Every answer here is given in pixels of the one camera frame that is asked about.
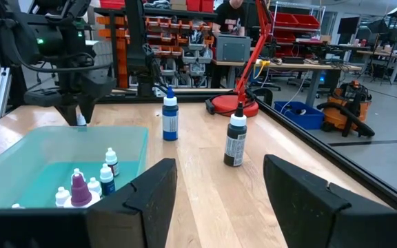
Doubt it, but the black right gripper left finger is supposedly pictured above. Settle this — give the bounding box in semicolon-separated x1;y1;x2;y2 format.
86;158;179;248

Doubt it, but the small red food colouring bottle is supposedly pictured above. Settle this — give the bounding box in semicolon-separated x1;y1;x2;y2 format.
104;147;120;178

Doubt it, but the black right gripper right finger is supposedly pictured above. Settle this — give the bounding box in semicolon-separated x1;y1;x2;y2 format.
263;154;396;248

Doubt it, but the orange shop vacuum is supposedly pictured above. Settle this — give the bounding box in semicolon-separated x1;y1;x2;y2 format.
316;80;376;138

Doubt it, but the black rack with orange bins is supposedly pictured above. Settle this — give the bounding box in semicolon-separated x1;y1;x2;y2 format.
93;6;218;90

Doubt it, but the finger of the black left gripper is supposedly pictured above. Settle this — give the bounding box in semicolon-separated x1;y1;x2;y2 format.
54;102;79;127
77;96;96;124

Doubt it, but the grey metal box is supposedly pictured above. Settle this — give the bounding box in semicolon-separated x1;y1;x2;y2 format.
214;33;252;63

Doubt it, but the large black-capped colouring bottle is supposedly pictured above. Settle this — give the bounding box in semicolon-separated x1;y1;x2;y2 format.
223;101;248;167

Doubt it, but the large blue-capped colouring bottle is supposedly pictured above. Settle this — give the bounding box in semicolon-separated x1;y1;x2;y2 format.
161;85;180;142

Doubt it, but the red storage bin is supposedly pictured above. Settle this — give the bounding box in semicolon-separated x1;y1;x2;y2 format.
293;14;320;30
274;12;301;28

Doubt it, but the person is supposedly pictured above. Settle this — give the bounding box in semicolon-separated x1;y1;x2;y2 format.
213;0;247;38

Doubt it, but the black monitor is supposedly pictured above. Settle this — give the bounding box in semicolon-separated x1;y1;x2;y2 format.
337;16;360;35

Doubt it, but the silver aluminium post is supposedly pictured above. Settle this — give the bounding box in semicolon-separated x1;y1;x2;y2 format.
0;67;12;121

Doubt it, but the translucent green plastic bin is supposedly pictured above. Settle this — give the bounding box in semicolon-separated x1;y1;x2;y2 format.
0;125;150;210

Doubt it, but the small blue food colouring bottle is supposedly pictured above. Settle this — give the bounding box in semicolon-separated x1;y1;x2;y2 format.
99;163;116;196

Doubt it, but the wooden workbench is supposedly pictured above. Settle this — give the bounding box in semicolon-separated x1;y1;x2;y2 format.
212;58;363;107

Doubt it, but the blue storage bin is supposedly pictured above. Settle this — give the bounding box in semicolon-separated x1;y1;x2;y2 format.
273;100;325;131

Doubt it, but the large purple-capped colouring bottle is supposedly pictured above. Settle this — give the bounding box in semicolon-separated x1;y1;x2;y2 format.
63;173;101;209

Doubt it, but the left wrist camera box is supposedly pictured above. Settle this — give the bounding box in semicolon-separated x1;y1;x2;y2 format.
26;22;67;66

